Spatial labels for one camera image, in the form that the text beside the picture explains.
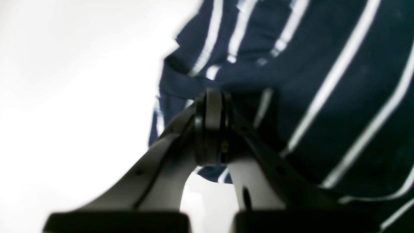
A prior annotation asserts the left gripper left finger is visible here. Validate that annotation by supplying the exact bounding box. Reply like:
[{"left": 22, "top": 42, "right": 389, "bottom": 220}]
[{"left": 43, "top": 88, "right": 218, "bottom": 233}]

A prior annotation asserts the navy white striped T-shirt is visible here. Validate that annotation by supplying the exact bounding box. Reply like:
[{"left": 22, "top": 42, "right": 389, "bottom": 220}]
[{"left": 149, "top": 0, "right": 414, "bottom": 233}]

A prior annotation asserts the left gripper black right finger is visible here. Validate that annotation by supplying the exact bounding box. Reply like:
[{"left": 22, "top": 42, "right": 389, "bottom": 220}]
[{"left": 221, "top": 93, "right": 380, "bottom": 233}]

